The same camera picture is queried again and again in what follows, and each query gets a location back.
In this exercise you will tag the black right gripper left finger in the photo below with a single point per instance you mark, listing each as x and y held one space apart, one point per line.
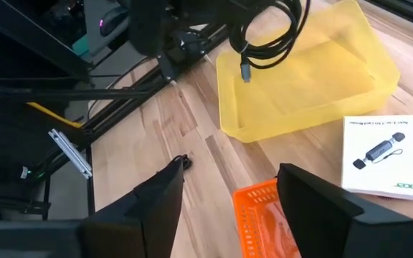
149 215

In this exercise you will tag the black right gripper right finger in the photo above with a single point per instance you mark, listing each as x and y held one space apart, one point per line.
317 215

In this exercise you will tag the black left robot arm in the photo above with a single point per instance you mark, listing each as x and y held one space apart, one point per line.
145 25

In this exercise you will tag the yellow translucent plastic bin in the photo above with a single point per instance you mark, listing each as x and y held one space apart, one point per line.
317 82

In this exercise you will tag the orange slotted plastic basket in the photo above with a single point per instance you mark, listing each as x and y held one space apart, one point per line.
249 215

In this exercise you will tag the white card reader box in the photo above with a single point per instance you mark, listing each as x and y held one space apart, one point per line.
371 130

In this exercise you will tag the black computer mouse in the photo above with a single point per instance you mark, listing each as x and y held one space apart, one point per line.
115 21

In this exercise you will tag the dark grey side desk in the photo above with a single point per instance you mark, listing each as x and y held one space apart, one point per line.
93 21

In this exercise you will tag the silver aluminium bracket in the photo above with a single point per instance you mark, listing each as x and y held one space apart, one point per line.
70 154

